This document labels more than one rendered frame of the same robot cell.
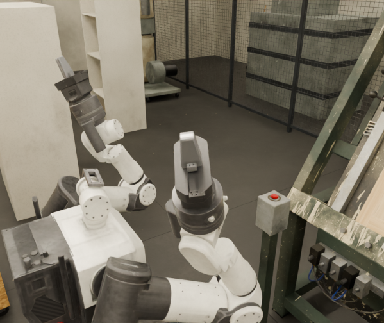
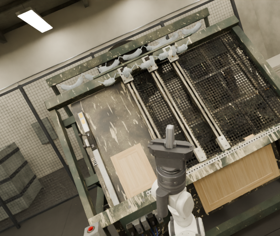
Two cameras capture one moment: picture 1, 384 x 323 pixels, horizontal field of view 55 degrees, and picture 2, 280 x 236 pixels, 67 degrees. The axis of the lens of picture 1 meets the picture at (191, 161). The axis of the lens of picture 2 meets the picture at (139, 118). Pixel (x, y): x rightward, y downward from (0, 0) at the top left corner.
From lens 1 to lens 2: 58 cm
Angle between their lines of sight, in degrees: 58
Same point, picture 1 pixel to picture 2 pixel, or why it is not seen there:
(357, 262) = (146, 212)
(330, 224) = (122, 211)
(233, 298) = (190, 227)
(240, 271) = not seen: hidden behind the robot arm
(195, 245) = (186, 195)
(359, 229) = (133, 199)
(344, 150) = (91, 180)
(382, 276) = not seen: hidden behind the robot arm
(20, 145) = not seen: outside the picture
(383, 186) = (122, 175)
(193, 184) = (184, 148)
